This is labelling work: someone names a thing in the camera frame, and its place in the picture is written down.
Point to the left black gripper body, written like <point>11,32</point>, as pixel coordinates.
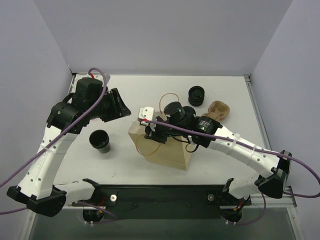
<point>114,104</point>

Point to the brown paper takeout bag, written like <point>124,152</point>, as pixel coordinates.
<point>171,154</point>

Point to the stack of black lids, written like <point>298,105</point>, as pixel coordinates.
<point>196,96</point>

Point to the brown pulp cup carrier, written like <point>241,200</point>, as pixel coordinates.
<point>217,111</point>

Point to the black coffee cup lid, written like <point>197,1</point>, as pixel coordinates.
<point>189,112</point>

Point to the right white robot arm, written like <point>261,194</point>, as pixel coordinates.
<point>271,168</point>

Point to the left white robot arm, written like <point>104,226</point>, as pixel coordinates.
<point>37,190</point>

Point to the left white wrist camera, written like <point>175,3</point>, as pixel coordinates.
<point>99,76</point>

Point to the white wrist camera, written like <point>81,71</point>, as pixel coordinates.
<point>146,114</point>
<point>99,76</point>

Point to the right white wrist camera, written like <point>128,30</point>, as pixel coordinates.
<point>146,114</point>

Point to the black mounting base plate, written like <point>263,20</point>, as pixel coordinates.
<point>160,202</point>

